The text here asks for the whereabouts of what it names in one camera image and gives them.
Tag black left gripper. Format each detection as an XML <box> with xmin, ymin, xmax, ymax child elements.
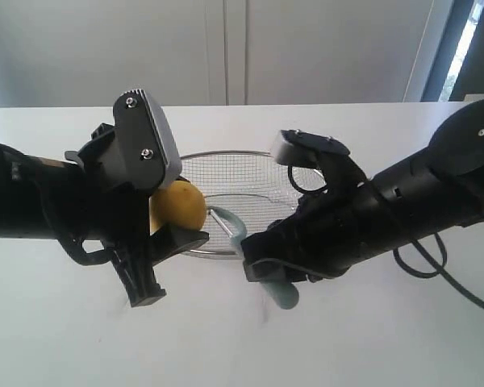
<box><xmin>65</xmin><ymin>123</ymin><xmax>209</xmax><ymax>307</ymax></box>

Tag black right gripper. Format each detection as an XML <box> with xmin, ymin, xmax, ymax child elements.
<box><xmin>241</xmin><ymin>153</ymin><xmax>395</xmax><ymax>283</ymax></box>

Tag teal handled vegetable peeler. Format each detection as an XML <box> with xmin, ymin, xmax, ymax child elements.
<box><xmin>208</xmin><ymin>206</ymin><xmax>299</xmax><ymax>310</ymax></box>

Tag yellow lemon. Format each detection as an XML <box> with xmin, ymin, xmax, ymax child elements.
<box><xmin>149</xmin><ymin>181</ymin><xmax>207</xmax><ymax>234</ymax></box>

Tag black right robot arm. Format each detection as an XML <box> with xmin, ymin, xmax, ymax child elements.
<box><xmin>241</xmin><ymin>99</ymin><xmax>484</xmax><ymax>282</ymax></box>

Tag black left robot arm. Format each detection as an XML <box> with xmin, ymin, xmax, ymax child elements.
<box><xmin>0</xmin><ymin>124</ymin><xmax>209</xmax><ymax>307</ymax></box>

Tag white cabinet doors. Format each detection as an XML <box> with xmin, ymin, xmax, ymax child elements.
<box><xmin>0</xmin><ymin>1</ymin><xmax>452</xmax><ymax>107</ymax></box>

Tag metal wire mesh basket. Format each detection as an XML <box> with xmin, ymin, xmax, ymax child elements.
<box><xmin>181</xmin><ymin>150</ymin><xmax>325</xmax><ymax>260</ymax></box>

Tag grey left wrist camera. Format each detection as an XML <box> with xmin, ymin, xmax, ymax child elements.
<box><xmin>113</xmin><ymin>89</ymin><xmax>182</xmax><ymax>194</ymax></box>

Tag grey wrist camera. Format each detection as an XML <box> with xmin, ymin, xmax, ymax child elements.
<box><xmin>270</xmin><ymin>130</ymin><xmax>350</xmax><ymax>169</ymax></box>
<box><xmin>113</xmin><ymin>89</ymin><xmax>182</xmax><ymax>194</ymax></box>

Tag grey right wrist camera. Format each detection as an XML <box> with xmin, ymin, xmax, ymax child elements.
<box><xmin>270</xmin><ymin>130</ymin><xmax>350</xmax><ymax>169</ymax></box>

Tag dark right arm cable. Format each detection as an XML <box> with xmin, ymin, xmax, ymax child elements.
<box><xmin>286</xmin><ymin>163</ymin><xmax>484</xmax><ymax>319</ymax></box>

